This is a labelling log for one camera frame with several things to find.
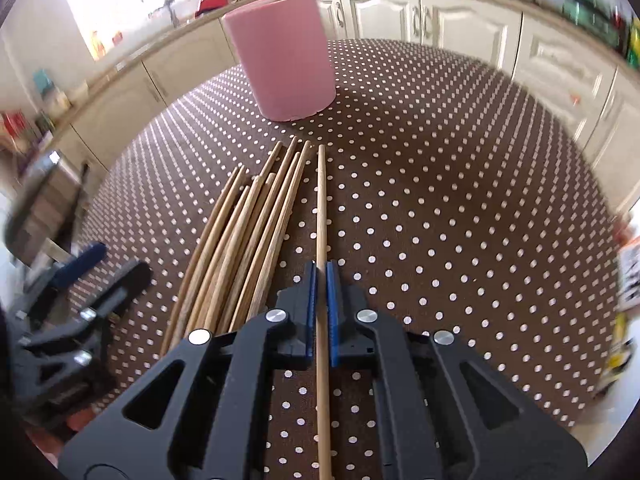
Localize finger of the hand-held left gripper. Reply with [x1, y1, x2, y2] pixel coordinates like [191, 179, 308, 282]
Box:
[20, 242, 107, 321]
[19, 260, 153, 403]

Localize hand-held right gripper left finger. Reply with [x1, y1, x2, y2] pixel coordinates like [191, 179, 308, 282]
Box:
[59, 261, 318, 480]

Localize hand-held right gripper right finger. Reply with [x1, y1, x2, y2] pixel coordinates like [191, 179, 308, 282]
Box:
[326, 261, 589, 480]

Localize wooden chopstick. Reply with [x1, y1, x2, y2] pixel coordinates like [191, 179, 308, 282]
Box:
[316, 144, 334, 480]

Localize pile of wooden chopsticks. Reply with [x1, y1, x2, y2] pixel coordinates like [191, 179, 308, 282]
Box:
[159, 136, 313, 358]

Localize pink cylindrical holder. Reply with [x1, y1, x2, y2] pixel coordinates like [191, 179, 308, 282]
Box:
[221, 0, 337, 122]

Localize teal container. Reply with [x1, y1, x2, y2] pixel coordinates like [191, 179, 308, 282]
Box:
[32, 69, 57, 96]

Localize kitchen window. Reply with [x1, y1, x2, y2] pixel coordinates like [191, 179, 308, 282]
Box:
[59, 0, 223, 58]

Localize colourful printed bag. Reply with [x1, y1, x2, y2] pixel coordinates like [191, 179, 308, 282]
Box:
[607, 210, 640, 396]

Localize cream kitchen base cabinets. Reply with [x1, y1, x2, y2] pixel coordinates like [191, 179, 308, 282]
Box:
[50, 0, 640, 216]

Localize green electric cooker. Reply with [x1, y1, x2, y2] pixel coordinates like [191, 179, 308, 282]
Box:
[562, 0, 621, 43]

